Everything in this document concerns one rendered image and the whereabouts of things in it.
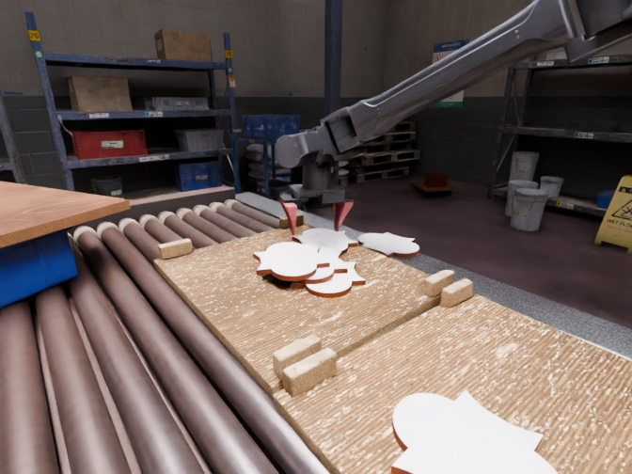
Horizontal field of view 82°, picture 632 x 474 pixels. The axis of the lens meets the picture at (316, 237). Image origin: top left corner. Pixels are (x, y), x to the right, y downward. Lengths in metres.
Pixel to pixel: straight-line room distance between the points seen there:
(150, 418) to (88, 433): 0.05
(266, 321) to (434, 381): 0.22
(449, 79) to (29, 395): 0.63
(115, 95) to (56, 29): 0.91
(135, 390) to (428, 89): 0.53
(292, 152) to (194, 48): 4.01
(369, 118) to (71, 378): 0.54
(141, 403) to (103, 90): 4.12
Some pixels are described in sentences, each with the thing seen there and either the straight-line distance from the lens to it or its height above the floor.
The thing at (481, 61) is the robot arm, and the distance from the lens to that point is 0.56.
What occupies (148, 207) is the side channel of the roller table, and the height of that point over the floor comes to 0.94.
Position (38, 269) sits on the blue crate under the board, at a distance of 0.73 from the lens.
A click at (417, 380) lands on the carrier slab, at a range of 0.42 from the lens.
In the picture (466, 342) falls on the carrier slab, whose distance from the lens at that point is 0.50.
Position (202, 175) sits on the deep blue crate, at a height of 0.35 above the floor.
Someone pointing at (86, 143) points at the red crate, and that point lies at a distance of 4.36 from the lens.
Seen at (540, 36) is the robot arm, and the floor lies 1.28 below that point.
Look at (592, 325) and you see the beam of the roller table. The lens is 0.65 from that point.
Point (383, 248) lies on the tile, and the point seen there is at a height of 0.92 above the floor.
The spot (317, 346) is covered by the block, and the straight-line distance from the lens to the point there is 0.42.
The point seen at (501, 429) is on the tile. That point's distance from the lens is 0.39.
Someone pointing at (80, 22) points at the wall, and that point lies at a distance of 5.08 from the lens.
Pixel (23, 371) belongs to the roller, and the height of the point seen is 0.92.
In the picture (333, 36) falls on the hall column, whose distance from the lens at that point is 4.90.
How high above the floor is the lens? 1.21
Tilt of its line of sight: 21 degrees down
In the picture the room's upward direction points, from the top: straight up
